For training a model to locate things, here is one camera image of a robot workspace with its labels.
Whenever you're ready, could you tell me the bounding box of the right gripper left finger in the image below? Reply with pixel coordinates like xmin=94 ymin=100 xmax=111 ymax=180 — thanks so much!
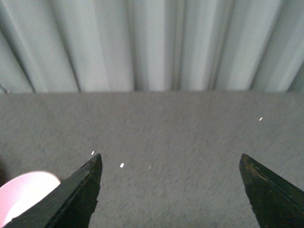
xmin=7 ymin=153 xmax=103 ymax=228

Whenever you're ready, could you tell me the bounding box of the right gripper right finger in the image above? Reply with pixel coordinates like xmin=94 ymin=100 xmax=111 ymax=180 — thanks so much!
xmin=239 ymin=154 xmax=304 ymax=228

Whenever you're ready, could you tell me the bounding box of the pale pink bowl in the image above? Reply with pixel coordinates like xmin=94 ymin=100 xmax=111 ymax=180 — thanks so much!
xmin=0 ymin=171 xmax=61 ymax=227

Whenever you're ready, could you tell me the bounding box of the white curtain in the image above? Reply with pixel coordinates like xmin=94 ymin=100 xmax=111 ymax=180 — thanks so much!
xmin=0 ymin=0 xmax=304 ymax=94

